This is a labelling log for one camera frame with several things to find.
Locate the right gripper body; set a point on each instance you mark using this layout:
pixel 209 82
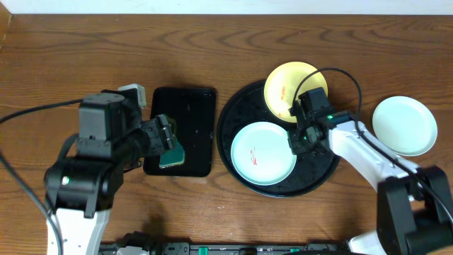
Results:
pixel 300 142

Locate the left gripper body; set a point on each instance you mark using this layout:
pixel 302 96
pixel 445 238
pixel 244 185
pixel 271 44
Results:
pixel 163 132

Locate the green yellow sponge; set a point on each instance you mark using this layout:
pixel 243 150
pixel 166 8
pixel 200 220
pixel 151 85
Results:
pixel 173 157

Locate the mint plate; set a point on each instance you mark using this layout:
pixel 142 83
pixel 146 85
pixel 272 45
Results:
pixel 405 125
pixel 261 155

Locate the yellow plate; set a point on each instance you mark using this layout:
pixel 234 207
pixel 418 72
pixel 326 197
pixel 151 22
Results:
pixel 280 87

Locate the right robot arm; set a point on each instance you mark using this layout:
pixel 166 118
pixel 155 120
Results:
pixel 414 204

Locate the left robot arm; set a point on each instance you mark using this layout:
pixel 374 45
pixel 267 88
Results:
pixel 81 184

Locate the black rectangular tray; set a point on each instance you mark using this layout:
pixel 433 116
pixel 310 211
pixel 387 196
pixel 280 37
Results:
pixel 193 111

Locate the black round tray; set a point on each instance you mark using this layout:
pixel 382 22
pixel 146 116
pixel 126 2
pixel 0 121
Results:
pixel 248 106

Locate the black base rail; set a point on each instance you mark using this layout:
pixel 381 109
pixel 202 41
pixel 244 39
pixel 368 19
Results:
pixel 141 243

